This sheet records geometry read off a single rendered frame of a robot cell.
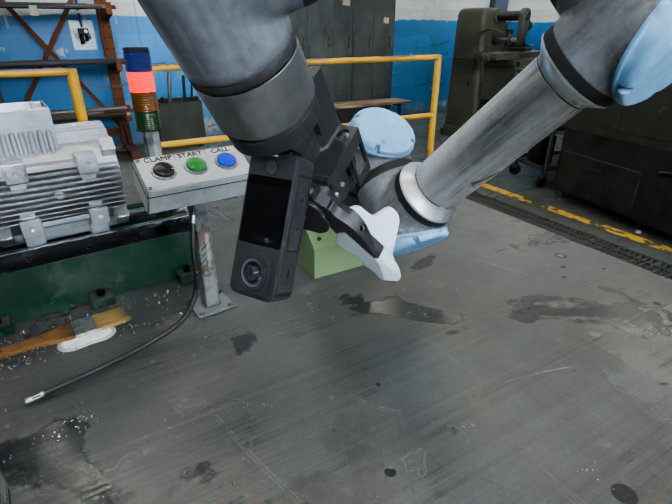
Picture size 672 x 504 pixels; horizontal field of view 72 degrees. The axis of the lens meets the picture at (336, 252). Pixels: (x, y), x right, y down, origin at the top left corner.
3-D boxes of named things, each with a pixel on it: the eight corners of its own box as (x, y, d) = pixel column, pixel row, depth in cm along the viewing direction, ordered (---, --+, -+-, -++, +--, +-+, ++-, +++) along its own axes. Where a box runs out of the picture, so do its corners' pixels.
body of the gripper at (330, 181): (375, 173, 44) (343, 65, 34) (336, 247, 40) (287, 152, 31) (307, 159, 47) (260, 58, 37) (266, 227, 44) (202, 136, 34)
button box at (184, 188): (147, 215, 70) (147, 191, 66) (132, 182, 73) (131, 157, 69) (251, 194, 79) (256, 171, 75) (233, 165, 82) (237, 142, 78)
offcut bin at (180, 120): (198, 139, 578) (189, 69, 542) (209, 146, 541) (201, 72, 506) (155, 144, 554) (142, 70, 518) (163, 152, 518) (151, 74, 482)
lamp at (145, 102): (136, 113, 110) (133, 93, 108) (130, 110, 115) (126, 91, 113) (162, 111, 113) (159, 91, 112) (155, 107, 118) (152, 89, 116)
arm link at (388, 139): (370, 139, 95) (401, 93, 83) (397, 195, 91) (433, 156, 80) (319, 147, 89) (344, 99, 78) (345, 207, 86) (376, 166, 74)
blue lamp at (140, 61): (129, 73, 106) (125, 51, 104) (123, 71, 111) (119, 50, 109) (156, 71, 110) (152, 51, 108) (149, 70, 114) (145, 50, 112)
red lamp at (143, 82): (133, 93, 108) (129, 73, 106) (126, 91, 113) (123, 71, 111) (159, 91, 112) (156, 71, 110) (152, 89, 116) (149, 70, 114)
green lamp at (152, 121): (140, 132, 112) (136, 113, 110) (134, 128, 117) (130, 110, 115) (165, 129, 115) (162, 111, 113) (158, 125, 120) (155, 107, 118)
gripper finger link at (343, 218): (395, 243, 40) (321, 180, 37) (388, 258, 40) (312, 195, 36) (363, 249, 44) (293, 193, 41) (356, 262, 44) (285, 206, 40)
